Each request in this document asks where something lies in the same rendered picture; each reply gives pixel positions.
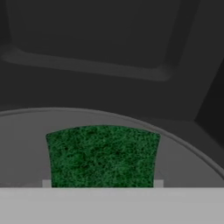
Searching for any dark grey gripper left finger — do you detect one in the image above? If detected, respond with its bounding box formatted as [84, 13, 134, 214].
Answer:
[42, 178, 53, 189]

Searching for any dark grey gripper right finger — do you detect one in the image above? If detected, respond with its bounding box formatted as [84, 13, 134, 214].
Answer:
[152, 171, 165, 189]

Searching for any green sponge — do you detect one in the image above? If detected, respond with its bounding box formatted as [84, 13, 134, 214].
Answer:
[45, 124, 162, 189]

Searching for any grey microwave turntable plate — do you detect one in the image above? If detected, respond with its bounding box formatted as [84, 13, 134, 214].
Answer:
[0, 107, 224, 189]

